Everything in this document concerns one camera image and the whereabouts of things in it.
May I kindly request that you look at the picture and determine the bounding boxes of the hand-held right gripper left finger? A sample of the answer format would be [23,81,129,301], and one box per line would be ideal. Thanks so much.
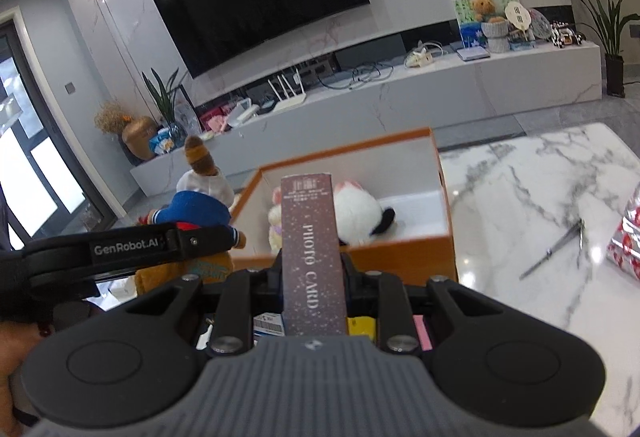
[126,267,285,358]

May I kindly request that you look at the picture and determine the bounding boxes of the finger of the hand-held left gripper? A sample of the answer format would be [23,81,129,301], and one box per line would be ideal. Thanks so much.
[170,224,240,260]

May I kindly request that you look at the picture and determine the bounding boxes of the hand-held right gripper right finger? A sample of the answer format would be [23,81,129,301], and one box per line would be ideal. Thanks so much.
[344,267,503,357]

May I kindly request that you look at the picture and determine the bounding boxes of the brown bear plush blue outfit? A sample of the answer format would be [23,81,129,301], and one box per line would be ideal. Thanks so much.
[134,190,249,297]

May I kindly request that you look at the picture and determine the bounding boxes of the yellow tape measure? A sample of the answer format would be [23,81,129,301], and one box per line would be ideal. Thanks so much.
[347,315,377,344]

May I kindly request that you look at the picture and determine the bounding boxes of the orange cardboard box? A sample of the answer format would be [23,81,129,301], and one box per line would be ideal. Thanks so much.
[227,127,459,299]

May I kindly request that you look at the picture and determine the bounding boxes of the brown photo card box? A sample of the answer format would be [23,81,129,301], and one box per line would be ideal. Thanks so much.
[280,172,349,338]

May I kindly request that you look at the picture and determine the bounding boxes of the pink snap case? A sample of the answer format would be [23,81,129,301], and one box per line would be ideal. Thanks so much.
[412,314,434,352]

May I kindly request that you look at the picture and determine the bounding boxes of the person's left forearm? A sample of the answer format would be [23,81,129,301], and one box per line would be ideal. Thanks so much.
[0,319,56,433]

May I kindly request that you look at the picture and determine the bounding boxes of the white blue barcode box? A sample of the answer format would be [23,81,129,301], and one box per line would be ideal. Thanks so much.
[252,312,287,349]

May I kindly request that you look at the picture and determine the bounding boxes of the white plush brown topknot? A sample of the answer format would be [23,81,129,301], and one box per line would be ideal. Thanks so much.
[175,134,234,209]

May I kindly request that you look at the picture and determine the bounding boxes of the pink cream plush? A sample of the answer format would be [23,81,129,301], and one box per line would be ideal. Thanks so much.
[267,187,286,254]

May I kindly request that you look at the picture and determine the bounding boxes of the white plush black ear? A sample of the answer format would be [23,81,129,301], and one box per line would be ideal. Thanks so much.
[332,182,397,246]

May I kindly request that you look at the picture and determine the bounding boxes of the golden vase dried flowers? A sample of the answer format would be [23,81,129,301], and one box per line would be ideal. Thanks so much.
[95,100,159,163]

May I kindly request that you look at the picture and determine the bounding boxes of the pink box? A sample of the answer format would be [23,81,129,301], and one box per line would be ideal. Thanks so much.
[200,107,231,133]

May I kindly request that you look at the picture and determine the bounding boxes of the white plastic box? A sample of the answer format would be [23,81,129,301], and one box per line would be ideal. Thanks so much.
[227,100,261,126]

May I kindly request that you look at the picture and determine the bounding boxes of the green plant blue vase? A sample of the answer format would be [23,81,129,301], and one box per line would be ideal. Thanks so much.
[141,67,189,148]

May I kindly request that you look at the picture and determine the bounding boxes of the white wifi router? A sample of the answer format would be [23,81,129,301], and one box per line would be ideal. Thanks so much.
[266,72,307,111]

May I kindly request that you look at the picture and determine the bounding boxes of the metal nail clipper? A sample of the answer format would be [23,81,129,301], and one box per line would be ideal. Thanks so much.
[519,218,587,281]

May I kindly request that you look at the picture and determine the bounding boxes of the white marble tv cabinet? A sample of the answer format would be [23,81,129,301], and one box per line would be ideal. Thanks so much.
[130,40,601,198]

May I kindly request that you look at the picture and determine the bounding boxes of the blue flat book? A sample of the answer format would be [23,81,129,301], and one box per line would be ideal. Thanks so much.
[452,42,491,62]

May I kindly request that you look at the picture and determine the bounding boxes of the red patterned gift box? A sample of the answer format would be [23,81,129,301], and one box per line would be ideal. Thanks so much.
[606,182,640,281]

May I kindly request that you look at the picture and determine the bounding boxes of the teddy bear picture board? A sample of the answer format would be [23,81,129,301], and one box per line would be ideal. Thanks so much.
[453,0,521,51]

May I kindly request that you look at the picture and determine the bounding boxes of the round paper fan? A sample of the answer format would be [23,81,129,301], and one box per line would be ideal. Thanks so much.
[504,1,530,41]

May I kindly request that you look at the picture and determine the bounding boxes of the patterned round fan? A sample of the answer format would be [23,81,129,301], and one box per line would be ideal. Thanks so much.
[527,7,554,41]

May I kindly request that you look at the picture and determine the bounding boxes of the black white toy car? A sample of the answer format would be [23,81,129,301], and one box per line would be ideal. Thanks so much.
[550,21,589,49]

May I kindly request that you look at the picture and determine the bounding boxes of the tall potted plant black pot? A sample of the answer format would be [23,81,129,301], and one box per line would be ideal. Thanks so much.
[557,0,640,98]

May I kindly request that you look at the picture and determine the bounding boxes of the black picture frame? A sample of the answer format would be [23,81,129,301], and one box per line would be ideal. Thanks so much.
[175,84,201,138]

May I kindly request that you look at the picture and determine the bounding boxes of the glass door dark frame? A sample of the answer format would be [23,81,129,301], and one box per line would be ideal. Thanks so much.
[0,10,117,240]

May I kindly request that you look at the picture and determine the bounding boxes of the black cables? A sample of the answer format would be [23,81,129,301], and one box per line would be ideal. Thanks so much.
[320,61,397,91]

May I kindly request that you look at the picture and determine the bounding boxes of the grey pedestal vase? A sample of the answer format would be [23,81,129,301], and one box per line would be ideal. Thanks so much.
[482,17,511,53]

